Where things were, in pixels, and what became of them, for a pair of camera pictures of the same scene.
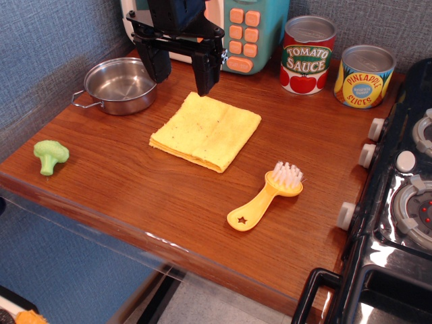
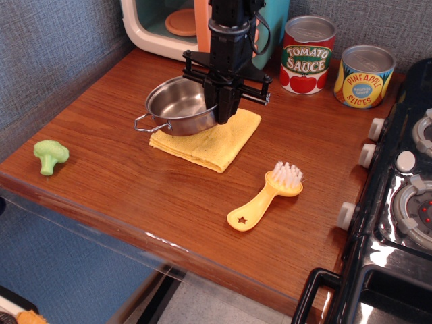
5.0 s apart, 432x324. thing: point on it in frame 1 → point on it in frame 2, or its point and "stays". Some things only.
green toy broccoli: x=50 y=152 stays
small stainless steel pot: x=121 y=86 → x=181 y=103
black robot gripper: x=175 y=22 → x=230 y=59
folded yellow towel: x=206 y=131 stays
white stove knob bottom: x=347 y=212 stays
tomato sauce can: x=306 y=53 stays
